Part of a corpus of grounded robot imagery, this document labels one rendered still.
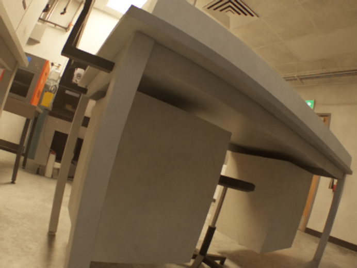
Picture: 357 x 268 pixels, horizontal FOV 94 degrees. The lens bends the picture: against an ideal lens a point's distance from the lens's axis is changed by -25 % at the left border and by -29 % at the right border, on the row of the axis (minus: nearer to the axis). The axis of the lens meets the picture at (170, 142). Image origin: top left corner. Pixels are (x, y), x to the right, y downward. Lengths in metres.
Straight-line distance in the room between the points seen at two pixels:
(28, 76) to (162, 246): 1.72
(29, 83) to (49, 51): 1.93
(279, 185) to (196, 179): 0.71
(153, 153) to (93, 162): 0.37
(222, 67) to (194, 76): 0.07
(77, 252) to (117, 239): 0.34
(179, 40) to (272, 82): 0.36
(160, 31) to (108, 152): 0.26
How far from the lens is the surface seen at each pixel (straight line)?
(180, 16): 0.53
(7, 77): 1.24
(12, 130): 3.80
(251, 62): 0.65
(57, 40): 3.98
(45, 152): 2.53
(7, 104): 1.96
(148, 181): 0.77
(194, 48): 0.49
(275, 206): 1.43
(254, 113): 0.69
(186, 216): 0.90
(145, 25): 0.46
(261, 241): 1.48
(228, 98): 0.61
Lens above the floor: 0.63
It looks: 4 degrees up
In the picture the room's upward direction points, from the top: 16 degrees clockwise
